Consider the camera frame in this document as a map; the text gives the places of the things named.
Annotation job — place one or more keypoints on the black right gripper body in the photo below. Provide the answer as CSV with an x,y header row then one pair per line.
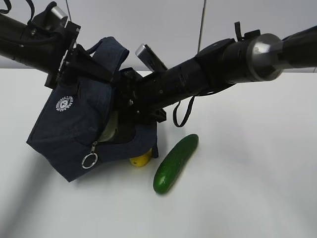
x,y
128,104

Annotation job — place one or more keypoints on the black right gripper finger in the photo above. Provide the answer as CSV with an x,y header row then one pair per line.
x,y
126,132

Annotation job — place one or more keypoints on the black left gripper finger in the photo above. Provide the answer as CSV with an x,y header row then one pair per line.
x,y
78,63

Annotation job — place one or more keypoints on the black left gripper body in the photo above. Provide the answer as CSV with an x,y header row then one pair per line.
x,y
63,44

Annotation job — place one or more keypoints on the green lidded glass container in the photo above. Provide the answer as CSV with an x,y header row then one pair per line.
x,y
110,129

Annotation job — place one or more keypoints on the yellow wrinkled fruit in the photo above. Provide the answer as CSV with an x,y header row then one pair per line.
x,y
142,160

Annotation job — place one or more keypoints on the green cucumber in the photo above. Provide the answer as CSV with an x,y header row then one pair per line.
x,y
172,165

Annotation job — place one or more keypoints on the dark navy lunch bag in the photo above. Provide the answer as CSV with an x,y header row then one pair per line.
x,y
67,130

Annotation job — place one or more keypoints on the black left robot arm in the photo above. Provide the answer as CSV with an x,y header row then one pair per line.
x,y
25,45

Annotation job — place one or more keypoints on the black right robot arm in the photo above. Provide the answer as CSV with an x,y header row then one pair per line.
x,y
250,57

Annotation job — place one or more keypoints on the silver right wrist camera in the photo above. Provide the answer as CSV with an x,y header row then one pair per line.
x,y
147,56

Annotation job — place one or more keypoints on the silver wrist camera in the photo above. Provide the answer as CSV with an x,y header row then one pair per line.
x,y
49,20
147,56

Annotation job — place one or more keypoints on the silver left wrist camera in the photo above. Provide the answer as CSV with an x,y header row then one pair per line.
x,y
49,20

